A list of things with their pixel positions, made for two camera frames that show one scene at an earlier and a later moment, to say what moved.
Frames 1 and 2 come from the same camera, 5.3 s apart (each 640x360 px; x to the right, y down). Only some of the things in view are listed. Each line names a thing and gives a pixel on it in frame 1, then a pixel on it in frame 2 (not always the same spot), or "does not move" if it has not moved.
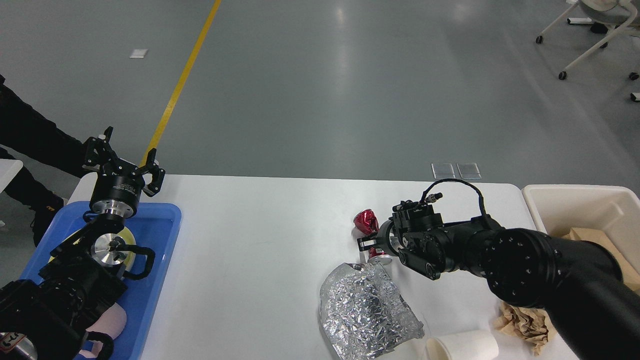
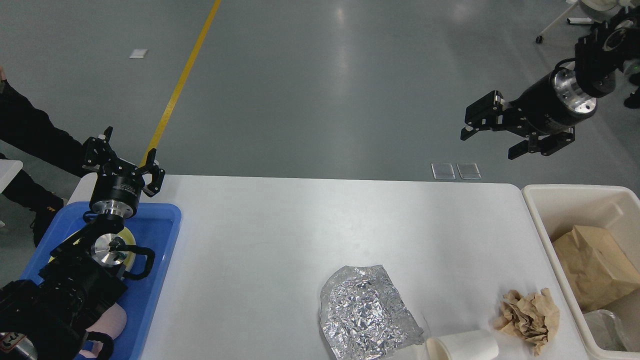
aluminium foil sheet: (362, 314) does not move
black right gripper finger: (366, 242) → (545, 145)
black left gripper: (117, 190) does not move
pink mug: (112, 323) does not move
